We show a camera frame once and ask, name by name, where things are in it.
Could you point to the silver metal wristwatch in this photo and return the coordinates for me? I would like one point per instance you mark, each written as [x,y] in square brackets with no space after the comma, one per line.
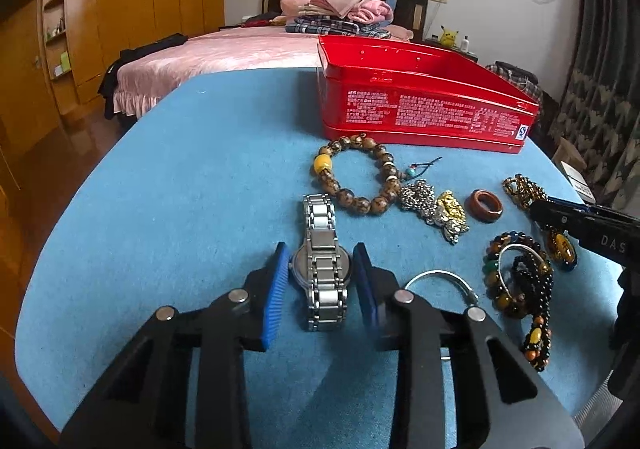
[321,266]

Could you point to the white bottle on nightstand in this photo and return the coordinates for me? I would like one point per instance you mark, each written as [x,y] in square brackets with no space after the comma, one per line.
[465,45]

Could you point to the pile of folded clothes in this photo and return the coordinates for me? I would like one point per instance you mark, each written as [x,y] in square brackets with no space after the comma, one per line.
[365,18]

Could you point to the patterned dark curtain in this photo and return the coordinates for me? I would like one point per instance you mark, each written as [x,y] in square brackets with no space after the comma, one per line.
[599,112]

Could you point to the blue table cloth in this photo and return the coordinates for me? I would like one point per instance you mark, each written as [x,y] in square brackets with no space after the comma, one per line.
[198,194]

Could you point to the wooden wardrobe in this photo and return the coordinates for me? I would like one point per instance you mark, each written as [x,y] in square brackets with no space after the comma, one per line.
[54,53]

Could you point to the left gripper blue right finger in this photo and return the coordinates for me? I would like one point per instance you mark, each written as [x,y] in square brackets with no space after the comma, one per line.
[376,288]

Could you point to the plaid cloth on chair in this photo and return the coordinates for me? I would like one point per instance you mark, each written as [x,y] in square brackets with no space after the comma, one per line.
[526,81]

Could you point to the dark bedside table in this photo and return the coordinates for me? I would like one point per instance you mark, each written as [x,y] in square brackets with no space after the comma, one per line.
[455,49]

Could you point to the yellow pikachu toy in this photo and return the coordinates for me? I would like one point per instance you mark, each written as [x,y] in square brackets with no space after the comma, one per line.
[448,38]

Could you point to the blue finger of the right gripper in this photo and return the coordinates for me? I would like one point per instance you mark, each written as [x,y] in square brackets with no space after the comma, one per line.
[567,214]

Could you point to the red metal tin box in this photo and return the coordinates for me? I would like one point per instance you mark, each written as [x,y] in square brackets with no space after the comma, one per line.
[409,94]

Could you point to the bed with pink cover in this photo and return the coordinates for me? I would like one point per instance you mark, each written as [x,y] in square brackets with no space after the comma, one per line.
[140,78]

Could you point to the white box on stool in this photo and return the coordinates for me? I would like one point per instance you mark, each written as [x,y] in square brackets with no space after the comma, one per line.
[578,183]

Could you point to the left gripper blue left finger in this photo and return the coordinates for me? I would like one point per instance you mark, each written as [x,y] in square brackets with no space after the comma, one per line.
[265,287]

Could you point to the small wooden stool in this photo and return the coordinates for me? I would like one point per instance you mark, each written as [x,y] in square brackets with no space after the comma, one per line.
[567,158]

